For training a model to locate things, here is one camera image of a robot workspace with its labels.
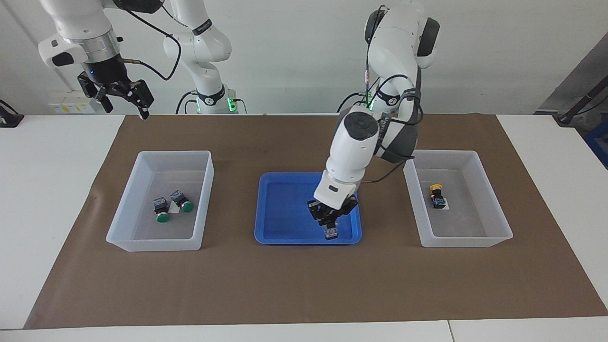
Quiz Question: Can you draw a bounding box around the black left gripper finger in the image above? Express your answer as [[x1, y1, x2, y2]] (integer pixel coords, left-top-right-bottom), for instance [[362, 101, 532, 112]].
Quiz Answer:
[[308, 203, 328, 228], [332, 202, 359, 228]]

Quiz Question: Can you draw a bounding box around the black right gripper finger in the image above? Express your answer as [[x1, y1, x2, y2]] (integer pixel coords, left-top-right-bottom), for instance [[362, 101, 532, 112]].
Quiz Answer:
[[124, 81, 155, 119], [78, 74, 114, 114]]

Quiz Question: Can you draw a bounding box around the green push button switch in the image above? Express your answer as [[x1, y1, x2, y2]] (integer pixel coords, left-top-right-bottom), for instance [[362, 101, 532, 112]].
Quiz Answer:
[[170, 190, 195, 213], [152, 197, 171, 223]]

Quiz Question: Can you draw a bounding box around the blue plastic tray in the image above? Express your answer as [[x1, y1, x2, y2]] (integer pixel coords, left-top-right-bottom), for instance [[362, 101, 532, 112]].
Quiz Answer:
[[254, 172, 362, 246]]

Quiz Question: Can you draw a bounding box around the brown paper table mat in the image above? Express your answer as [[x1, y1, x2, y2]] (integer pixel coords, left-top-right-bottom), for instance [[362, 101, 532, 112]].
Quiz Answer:
[[24, 113, 608, 330]]

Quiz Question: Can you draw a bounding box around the black desk object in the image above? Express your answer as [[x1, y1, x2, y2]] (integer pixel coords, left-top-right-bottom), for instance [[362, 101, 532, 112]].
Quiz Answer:
[[0, 100, 24, 128]]

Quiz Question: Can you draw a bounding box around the translucent white plastic box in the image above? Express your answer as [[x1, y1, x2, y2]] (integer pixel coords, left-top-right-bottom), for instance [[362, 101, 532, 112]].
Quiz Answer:
[[105, 151, 215, 252], [403, 150, 514, 248]]

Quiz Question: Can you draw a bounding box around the black stand pole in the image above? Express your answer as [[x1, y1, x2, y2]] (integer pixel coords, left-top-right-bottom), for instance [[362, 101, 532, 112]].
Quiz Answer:
[[553, 76, 608, 125]]

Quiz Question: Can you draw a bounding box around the blue crate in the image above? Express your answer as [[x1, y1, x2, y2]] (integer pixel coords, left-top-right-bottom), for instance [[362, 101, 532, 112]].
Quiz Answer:
[[583, 119, 608, 169]]

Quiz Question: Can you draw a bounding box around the white wall outlet box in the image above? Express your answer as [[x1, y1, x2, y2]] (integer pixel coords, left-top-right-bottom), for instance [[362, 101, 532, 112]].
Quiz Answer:
[[47, 90, 99, 114]]

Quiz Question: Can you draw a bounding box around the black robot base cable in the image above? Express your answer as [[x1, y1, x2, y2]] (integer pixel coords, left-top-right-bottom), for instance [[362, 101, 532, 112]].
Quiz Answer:
[[337, 90, 376, 114], [175, 90, 198, 114]]

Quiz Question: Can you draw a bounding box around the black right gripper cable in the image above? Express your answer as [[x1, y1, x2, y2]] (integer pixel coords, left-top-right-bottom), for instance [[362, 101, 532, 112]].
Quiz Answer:
[[116, 0, 182, 81]]

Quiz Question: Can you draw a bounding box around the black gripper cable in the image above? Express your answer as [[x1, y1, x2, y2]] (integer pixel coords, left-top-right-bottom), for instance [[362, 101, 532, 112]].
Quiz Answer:
[[363, 5, 424, 183], [116, 0, 182, 81]]

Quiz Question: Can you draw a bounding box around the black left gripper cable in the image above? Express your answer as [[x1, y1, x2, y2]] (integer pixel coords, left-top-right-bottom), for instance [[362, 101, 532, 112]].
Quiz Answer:
[[363, 5, 424, 183]]

